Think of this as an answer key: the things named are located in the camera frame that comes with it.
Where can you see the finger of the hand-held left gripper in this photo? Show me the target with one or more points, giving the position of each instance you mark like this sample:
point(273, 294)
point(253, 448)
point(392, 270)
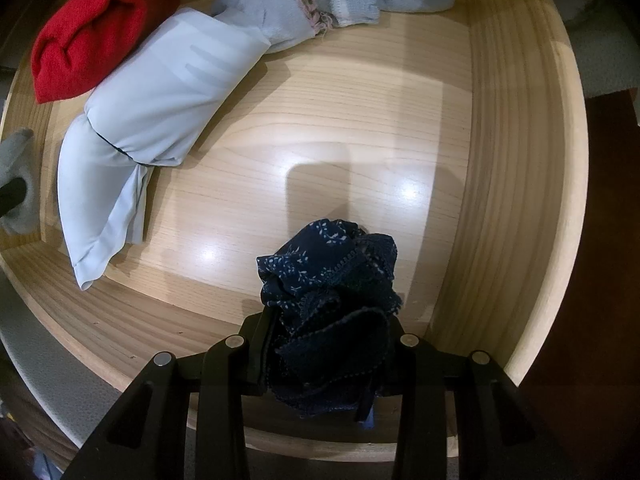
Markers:
point(11, 196)

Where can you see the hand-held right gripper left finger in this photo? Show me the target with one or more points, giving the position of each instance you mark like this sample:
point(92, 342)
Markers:
point(252, 360)

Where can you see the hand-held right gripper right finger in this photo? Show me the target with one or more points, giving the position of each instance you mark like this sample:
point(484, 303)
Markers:
point(407, 370)

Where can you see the grey ribbed cloth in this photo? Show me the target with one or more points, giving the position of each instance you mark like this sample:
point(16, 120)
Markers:
point(20, 155)

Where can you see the navy floral underwear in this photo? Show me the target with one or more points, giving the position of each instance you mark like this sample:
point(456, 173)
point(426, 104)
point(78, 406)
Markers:
point(325, 310)

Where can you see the wooden drawer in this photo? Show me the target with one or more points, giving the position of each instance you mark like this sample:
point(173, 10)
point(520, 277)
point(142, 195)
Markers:
point(350, 160)

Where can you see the red rolled cloth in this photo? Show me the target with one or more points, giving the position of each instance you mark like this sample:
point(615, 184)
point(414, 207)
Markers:
point(90, 40)

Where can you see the pale white rolled cloth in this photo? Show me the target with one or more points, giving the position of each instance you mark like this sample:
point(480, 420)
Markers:
point(160, 95)

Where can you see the grey-blue sock with floral lining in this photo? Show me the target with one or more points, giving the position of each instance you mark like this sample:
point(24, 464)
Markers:
point(270, 10)

